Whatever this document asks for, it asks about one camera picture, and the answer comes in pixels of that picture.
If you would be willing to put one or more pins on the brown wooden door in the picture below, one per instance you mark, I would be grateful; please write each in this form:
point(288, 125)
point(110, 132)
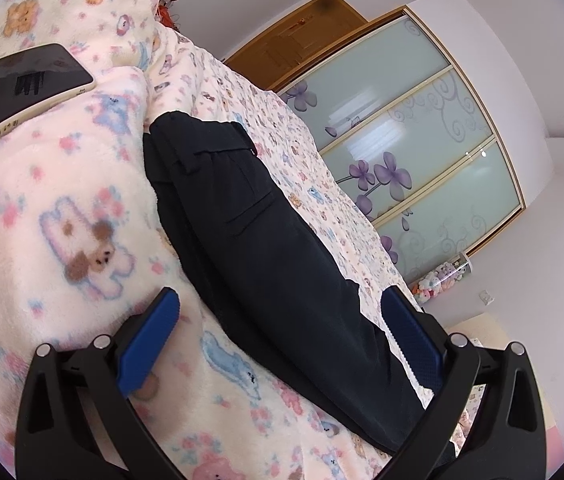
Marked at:
point(286, 44)

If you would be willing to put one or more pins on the floral printed bed sheet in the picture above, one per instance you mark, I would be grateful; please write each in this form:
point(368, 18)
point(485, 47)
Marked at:
point(215, 401)

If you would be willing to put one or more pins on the black smartphone beige case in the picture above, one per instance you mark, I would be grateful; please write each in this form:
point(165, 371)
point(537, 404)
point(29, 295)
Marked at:
point(37, 78)

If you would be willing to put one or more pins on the red brown fuzzy object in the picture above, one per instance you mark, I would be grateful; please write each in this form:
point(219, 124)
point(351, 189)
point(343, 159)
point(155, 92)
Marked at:
point(163, 14)

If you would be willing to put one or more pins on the white wall switch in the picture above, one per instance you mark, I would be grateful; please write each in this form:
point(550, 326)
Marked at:
point(486, 298)

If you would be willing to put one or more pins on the clear tube of plush toys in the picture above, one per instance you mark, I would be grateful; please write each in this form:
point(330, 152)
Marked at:
point(441, 278)

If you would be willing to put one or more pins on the glass sliding door wardrobe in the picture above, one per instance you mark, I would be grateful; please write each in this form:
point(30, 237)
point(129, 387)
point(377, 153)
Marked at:
point(406, 136)

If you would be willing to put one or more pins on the fleece cartoon animal blanket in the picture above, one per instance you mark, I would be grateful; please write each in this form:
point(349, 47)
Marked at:
point(80, 243)

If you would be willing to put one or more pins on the black pants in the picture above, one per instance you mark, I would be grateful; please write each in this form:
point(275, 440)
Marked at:
point(274, 288)

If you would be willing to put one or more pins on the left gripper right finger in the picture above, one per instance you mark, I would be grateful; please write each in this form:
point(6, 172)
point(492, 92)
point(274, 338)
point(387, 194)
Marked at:
point(507, 437)

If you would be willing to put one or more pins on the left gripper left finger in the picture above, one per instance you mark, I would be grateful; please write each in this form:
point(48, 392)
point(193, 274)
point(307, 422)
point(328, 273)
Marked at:
point(53, 437)

